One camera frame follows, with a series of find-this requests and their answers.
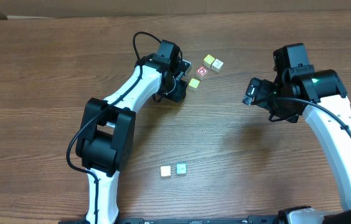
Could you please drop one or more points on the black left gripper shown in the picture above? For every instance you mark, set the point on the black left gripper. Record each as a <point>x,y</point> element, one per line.
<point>178,91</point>

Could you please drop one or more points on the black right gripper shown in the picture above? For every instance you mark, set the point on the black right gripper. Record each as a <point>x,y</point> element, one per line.
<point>263,94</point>

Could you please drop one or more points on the yellow green picture block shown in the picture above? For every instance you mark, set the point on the yellow green picture block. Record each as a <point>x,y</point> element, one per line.
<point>181,169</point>

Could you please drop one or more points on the plain cream wooden block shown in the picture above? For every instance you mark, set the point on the plain cream wooden block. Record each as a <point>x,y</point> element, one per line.
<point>165,171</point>

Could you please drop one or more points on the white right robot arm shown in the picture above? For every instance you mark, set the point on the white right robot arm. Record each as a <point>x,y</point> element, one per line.
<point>321,98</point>

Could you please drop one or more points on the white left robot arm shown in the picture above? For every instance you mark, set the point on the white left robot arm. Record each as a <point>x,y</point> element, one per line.
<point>105,139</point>

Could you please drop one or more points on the yellow smiley block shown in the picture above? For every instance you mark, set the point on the yellow smiley block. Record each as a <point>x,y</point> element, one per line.
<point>193,84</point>

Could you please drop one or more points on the red picture block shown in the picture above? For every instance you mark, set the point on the red picture block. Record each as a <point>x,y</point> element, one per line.
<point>201,72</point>

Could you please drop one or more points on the yellow top block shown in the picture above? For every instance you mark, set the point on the yellow top block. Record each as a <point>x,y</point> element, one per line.
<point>208,61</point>

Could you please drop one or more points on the white letter block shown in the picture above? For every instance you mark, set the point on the white letter block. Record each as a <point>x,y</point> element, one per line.
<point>217,65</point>

